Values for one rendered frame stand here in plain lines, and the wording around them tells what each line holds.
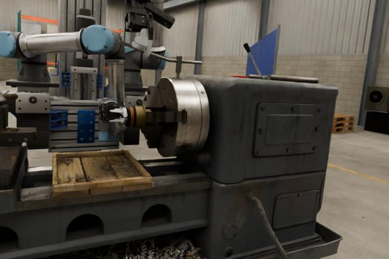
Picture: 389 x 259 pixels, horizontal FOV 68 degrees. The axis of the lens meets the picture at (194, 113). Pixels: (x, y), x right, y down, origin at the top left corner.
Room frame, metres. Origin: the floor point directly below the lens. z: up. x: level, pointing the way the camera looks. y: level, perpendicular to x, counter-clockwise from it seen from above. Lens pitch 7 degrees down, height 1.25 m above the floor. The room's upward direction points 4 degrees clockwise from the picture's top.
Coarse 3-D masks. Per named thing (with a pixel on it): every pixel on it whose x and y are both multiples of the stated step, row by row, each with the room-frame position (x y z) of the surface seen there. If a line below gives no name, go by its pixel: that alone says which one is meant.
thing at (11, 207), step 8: (24, 152) 1.03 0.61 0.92; (24, 160) 1.00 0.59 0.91; (16, 168) 0.86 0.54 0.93; (24, 168) 0.99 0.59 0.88; (16, 176) 0.80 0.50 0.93; (16, 184) 0.76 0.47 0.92; (0, 192) 0.70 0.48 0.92; (8, 192) 0.70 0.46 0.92; (16, 192) 0.75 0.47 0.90; (0, 200) 0.70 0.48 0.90; (8, 200) 0.70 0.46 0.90; (16, 200) 0.75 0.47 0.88; (0, 208) 0.69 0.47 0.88; (8, 208) 0.70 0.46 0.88
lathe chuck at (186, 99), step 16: (160, 80) 1.17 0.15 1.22; (176, 80) 1.09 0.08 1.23; (176, 96) 1.02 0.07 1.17; (192, 96) 1.04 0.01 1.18; (192, 112) 1.01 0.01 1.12; (176, 128) 1.00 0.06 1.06; (192, 128) 1.01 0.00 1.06; (160, 144) 1.13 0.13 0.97; (176, 144) 1.01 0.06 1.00; (192, 144) 1.04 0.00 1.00
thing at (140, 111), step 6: (126, 108) 1.06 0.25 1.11; (132, 108) 1.06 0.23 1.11; (138, 108) 1.06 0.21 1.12; (144, 108) 1.06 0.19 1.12; (132, 114) 1.04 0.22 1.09; (138, 114) 1.04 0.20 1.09; (144, 114) 1.05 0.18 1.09; (132, 120) 1.03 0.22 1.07; (138, 120) 1.04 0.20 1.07; (144, 120) 1.05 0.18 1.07; (126, 126) 1.05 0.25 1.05; (132, 126) 1.05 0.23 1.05; (138, 126) 1.05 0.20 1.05; (144, 126) 1.06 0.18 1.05
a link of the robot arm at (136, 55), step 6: (126, 48) 1.65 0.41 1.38; (126, 54) 1.65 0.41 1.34; (132, 54) 1.65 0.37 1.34; (138, 54) 1.66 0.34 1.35; (126, 60) 1.65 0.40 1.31; (132, 60) 1.65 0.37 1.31; (138, 60) 1.65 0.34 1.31; (126, 66) 1.65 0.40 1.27; (132, 66) 1.66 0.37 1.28; (138, 66) 1.68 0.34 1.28
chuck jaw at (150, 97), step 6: (150, 90) 1.16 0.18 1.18; (156, 90) 1.17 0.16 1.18; (150, 96) 1.14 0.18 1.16; (156, 96) 1.15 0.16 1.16; (144, 102) 1.11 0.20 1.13; (150, 102) 1.12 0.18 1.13; (156, 102) 1.13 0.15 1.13; (150, 108) 1.11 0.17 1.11; (156, 108) 1.13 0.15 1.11; (162, 108) 1.14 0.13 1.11
